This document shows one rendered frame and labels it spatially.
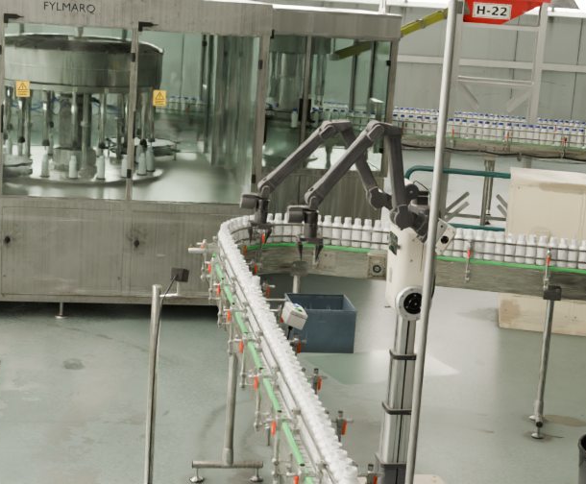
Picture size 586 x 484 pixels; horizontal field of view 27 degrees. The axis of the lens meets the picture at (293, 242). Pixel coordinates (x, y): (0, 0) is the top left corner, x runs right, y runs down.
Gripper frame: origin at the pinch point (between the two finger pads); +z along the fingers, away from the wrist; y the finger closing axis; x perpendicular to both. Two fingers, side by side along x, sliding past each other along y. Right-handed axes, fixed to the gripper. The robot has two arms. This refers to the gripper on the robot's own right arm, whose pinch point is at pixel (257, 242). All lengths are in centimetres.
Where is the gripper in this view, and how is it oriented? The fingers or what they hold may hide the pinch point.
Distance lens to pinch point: 535.4
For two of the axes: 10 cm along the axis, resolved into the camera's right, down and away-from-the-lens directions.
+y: -9.8, -1.0, -1.8
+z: -1.4, 9.7, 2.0
